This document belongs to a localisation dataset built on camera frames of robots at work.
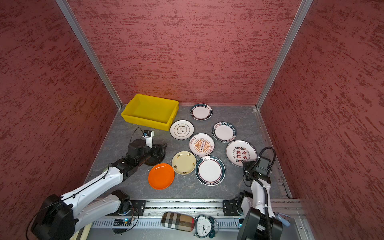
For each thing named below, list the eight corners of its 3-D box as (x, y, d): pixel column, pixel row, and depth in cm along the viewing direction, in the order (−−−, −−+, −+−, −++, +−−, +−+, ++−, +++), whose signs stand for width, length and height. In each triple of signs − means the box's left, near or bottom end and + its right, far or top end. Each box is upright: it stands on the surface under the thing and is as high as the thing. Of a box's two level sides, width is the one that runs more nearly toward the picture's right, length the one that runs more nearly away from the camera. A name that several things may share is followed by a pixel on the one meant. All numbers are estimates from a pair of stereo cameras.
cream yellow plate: (170, 174, 87) (170, 173, 86) (173, 152, 97) (173, 150, 95) (196, 174, 88) (196, 173, 86) (196, 152, 97) (196, 150, 95)
